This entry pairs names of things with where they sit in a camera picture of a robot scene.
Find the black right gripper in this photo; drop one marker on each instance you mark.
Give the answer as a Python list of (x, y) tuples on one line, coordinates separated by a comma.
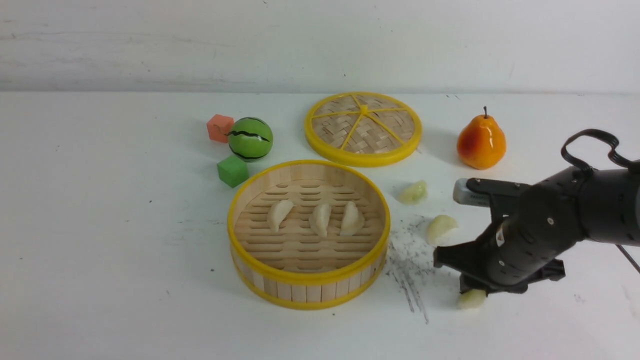
[(530, 227)]

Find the pale translucent dumpling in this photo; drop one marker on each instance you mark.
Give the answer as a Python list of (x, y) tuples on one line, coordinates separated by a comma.
[(471, 299)]

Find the pale white dumpling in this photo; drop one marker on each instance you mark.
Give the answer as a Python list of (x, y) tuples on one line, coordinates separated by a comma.
[(439, 229)]

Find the greenish translucent dumpling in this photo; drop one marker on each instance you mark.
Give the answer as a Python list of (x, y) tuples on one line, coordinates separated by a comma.
[(414, 193)]

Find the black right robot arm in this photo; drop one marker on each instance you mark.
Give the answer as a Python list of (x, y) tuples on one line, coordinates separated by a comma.
[(608, 203)]

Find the woven steamer lid yellow rim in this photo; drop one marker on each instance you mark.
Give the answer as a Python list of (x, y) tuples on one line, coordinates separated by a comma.
[(362, 129)]

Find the bamboo steamer tray yellow rim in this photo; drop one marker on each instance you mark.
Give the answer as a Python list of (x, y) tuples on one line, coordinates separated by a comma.
[(295, 268)]

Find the orange toy pear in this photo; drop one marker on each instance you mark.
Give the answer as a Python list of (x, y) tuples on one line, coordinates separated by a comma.
[(482, 143)]

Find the green toy watermelon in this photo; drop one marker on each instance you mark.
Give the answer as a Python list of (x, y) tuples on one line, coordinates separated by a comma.
[(250, 139)]

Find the green foam cube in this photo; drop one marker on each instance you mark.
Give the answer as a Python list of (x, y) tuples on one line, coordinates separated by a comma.
[(232, 171)]

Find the orange foam cube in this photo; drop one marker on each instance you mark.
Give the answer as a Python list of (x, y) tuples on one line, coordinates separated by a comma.
[(218, 127)]

